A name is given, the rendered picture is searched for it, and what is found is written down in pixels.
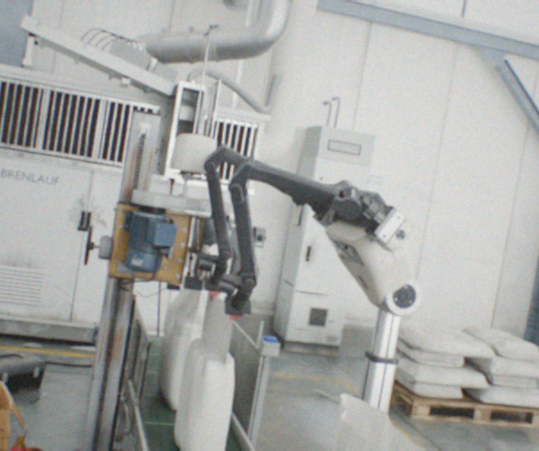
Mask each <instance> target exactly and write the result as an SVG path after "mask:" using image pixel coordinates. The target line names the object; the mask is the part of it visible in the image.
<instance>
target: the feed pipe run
mask: <svg viewBox="0 0 539 451"><path fill-rule="evenodd" d="M293 1H294V0H260V2H259V8H258V13H257V18H256V20H255V22H254V23H253V24H252V25H249V21H250V15H252V3H253V0H223V2H224V4H225V7H226V8H228V9H230V10H231V11H234V12H243V11H245V10H246V12H245V19H244V26H243V27H241V28H226V29H225V30H221V31H218V32H219V34H218V35H219V37H217V41H219V42H217V44H219V45H217V49H218V48H219V50H218V51H220V53H218V55H219V56H221V57H220V58H222V59H223V60H222V61H228V60H237V67H236V72H235V82H236V83H237V84H240V80H241V74H242V69H243V62H244V59H250V58H255V57H259V56H261V55H265V54H266V53H268V51H270V50H271V49H272V48H273V47H274V46H275V45H276V44H277V43H278V42H279V40H280V39H281V37H282V36H283V34H284V32H285V30H287V24H288V20H289V14H290V8H291V4H292V3H293ZM218 35H217V36H218ZM218 46H219V47H218ZM236 99H237V94H236V93H234V92H233V96H232V102H231V107H232V108H235V105H236Z"/></svg>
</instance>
